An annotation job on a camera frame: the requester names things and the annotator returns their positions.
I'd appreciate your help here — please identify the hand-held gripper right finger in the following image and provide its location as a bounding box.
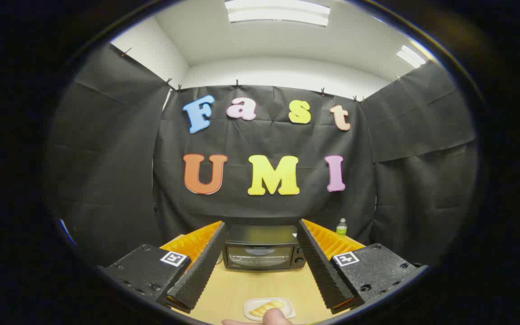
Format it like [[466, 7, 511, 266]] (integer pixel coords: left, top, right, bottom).
[[296, 219, 428, 315]]

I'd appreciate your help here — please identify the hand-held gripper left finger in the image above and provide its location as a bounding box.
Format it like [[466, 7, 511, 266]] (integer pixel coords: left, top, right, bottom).
[[99, 220, 227, 314]]

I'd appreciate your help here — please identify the white plate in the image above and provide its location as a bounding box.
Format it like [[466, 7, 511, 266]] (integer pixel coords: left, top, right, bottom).
[[244, 297, 297, 322]]

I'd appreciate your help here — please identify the black toaster oven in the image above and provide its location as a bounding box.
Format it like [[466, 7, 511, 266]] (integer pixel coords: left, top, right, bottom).
[[222, 224, 306, 271]]

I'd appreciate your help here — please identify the spiral bread roll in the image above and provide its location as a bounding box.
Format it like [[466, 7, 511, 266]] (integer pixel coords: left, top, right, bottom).
[[249, 300, 286, 318]]

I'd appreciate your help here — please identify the black backdrop cloth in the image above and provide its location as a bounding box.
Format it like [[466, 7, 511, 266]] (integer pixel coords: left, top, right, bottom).
[[48, 43, 477, 267]]

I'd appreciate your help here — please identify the small ceiling light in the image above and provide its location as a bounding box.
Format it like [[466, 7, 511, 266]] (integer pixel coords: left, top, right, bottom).
[[396, 44, 427, 68]]

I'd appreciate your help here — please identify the long ceiling light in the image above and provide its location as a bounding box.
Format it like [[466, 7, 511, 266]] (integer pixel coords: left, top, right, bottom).
[[225, 0, 331, 27]]

